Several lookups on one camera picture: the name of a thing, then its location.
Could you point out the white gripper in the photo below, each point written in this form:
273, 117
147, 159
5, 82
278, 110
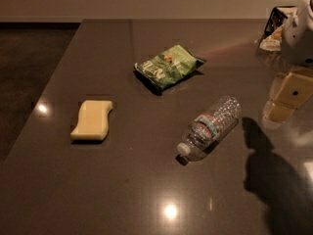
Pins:
298, 41

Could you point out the clear plastic water bottle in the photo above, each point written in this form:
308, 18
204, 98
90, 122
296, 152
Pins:
209, 128

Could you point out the yellow wavy sponge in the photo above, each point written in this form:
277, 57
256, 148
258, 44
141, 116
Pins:
93, 121

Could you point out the black tray with items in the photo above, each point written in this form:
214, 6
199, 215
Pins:
271, 40

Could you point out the green chip bag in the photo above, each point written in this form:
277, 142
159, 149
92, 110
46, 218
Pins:
169, 67

